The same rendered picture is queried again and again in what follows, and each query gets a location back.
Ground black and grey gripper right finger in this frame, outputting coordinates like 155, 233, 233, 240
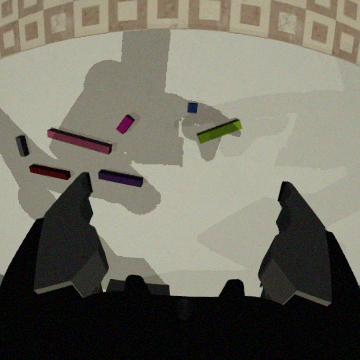
258, 181, 360, 360

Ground small blue cube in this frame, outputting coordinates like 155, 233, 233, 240
187, 102, 198, 113

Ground lime green rectangular bar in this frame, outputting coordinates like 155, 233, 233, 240
197, 119, 242, 144

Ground pink rod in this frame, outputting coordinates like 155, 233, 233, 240
47, 128, 112, 154

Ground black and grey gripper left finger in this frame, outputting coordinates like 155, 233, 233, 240
0, 172, 109, 360

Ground grey rod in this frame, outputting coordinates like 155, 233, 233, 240
15, 135, 29, 157

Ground dark purple rod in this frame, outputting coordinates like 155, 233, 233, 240
98, 169, 143, 187

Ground small magenta block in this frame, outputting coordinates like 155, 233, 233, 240
116, 114, 135, 134

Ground dark red rod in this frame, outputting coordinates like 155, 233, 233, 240
29, 164, 71, 180

